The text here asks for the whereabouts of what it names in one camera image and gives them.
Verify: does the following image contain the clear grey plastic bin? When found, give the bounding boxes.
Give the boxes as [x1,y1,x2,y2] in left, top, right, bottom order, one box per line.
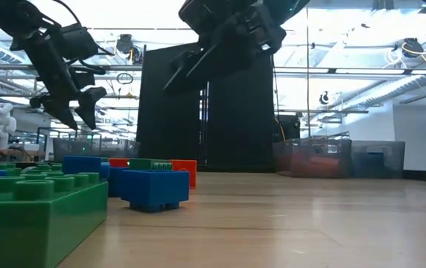
[350,140,407,179]
[51,137,140,162]
[271,137,353,179]

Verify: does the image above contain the silver ceiling duct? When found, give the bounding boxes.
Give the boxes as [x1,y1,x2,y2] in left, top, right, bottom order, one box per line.
[341,76,426,109]

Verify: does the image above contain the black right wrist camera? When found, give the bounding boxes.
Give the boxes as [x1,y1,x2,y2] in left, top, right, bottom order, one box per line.
[178,0,236,36]

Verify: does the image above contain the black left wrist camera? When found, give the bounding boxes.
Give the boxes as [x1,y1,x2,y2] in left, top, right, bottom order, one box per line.
[51,22,101,63]

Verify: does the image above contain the yellow cable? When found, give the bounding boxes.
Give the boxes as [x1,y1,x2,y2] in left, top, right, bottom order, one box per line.
[274,117,285,142]

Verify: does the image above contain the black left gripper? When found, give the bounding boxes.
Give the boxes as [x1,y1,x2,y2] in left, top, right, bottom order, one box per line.
[9,31,109,132]

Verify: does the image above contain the green toy brick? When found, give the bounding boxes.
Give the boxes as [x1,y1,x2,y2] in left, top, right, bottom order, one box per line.
[0,171,109,268]
[0,162,64,176]
[128,158,174,172]

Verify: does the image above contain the background wooden table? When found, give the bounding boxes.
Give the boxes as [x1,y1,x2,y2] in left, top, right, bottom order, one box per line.
[0,147,46,162]

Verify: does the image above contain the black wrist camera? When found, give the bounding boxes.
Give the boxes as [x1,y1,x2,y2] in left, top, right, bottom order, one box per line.
[51,22,101,63]
[178,0,236,36]

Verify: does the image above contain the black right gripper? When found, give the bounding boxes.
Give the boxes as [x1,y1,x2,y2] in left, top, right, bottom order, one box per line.
[162,1,287,93]

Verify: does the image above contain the grey horizontal ceiling rail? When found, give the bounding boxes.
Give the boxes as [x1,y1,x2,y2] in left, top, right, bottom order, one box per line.
[0,63,426,77]

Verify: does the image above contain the black equipment box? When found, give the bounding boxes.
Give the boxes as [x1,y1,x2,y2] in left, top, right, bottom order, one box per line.
[273,114,302,143]

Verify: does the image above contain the hanging black cable loop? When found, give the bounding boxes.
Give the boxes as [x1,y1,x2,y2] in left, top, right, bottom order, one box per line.
[115,72,135,86]

